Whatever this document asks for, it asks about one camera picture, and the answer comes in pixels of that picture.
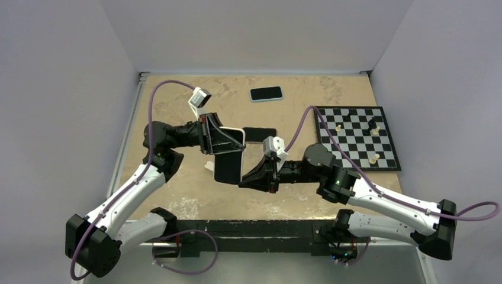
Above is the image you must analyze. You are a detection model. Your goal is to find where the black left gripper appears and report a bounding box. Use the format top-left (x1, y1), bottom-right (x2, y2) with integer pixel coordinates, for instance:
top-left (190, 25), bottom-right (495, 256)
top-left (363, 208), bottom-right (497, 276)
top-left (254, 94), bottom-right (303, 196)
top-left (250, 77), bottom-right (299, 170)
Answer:
top-left (170, 114), bottom-right (246, 156)

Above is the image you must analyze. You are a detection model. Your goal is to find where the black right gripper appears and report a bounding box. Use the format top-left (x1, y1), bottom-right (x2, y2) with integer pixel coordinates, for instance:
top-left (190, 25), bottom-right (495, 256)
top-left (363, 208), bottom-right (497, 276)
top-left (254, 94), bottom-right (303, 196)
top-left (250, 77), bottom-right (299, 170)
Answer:
top-left (239, 151), bottom-right (320, 192)

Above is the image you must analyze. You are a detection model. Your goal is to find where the black phone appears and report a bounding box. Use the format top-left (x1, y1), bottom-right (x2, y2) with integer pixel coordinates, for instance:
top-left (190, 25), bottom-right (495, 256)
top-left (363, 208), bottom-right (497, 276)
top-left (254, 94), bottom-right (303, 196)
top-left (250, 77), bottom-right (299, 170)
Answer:
top-left (214, 151), bottom-right (243, 185)

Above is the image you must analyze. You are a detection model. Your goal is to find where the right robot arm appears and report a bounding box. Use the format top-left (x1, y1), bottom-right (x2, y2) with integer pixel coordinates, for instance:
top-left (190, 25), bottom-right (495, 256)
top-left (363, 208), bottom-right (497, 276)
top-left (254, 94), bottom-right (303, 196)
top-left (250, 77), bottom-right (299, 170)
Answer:
top-left (239, 144), bottom-right (456, 260)

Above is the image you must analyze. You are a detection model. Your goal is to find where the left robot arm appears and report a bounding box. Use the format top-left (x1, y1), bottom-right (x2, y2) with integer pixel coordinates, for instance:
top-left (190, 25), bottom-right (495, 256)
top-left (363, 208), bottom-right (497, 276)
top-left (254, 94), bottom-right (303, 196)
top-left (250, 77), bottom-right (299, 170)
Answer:
top-left (65, 113), bottom-right (246, 281)

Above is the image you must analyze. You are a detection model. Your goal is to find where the phone in light-blue case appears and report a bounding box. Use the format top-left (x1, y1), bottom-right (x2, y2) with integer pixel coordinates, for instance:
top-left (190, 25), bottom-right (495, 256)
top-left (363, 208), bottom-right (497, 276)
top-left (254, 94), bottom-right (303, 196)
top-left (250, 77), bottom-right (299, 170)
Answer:
top-left (249, 86), bottom-right (284, 102)

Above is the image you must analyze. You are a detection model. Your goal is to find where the white blue toy block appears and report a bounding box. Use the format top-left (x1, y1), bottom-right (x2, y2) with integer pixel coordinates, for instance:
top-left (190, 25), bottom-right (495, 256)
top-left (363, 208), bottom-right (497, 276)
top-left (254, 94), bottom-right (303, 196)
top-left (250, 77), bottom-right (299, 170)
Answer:
top-left (204, 161), bottom-right (214, 172)

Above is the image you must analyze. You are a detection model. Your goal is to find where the black chess piece far left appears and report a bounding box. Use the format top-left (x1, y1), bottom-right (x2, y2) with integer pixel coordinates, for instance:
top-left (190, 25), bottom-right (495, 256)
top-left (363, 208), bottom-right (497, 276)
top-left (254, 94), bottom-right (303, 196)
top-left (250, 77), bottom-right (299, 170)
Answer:
top-left (343, 112), bottom-right (351, 122)

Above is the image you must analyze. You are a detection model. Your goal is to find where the black white chessboard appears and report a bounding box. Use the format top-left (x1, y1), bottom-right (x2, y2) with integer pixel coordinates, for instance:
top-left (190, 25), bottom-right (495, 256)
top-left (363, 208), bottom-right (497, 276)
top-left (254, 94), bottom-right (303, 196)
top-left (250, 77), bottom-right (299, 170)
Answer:
top-left (314, 106), bottom-right (401, 172)

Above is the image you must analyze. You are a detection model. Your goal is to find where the white chess piece front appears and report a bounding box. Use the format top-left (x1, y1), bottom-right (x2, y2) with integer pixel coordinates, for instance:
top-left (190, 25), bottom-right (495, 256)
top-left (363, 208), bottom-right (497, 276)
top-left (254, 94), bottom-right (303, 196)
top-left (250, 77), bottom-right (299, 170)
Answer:
top-left (369, 153), bottom-right (380, 164)

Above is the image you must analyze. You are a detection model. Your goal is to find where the black chess piece right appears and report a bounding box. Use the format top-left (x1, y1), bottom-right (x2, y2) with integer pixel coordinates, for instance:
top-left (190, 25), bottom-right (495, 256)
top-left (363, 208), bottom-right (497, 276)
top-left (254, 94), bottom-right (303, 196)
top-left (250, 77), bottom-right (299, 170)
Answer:
top-left (368, 118), bottom-right (377, 131)

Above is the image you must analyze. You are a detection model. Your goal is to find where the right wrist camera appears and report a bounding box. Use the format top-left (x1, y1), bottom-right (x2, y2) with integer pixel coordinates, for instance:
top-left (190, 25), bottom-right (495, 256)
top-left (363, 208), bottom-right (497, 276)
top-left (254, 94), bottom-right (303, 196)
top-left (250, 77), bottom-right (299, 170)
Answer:
top-left (263, 136), bottom-right (288, 162)

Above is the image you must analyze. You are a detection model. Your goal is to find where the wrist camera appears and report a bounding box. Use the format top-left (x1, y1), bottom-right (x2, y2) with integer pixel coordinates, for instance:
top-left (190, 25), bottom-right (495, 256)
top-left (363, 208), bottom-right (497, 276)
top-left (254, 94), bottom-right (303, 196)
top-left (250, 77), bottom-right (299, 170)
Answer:
top-left (188, 87), bottom-right (212, 119)
top-left (263, 136), bottom-right (288, 162)

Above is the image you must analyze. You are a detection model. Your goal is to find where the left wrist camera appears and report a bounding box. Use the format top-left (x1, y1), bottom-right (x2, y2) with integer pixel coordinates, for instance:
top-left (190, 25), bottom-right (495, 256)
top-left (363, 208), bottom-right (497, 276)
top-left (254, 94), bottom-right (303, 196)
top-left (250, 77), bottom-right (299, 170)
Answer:
top-left (188, 87), bottom-right (212, 119)

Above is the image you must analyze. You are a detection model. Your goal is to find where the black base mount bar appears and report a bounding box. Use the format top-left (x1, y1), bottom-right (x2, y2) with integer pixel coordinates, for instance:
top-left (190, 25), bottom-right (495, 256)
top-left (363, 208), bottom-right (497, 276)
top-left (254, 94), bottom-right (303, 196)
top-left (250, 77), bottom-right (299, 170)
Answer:
top-left (150, 219), bottom-right (371, 260)

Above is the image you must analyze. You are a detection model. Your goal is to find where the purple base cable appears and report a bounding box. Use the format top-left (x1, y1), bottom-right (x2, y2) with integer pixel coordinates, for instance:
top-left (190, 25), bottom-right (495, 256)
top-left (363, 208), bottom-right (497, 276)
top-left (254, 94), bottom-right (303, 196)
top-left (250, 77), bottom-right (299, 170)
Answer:
top-left (152, 229), bottom-right (219, 276)

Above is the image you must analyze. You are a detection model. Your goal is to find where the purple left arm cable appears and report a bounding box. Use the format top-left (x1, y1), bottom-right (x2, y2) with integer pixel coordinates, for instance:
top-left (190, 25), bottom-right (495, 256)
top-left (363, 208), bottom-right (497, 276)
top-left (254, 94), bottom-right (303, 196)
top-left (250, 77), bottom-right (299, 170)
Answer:
top-left (69, 79), bottom-right (197, 282)

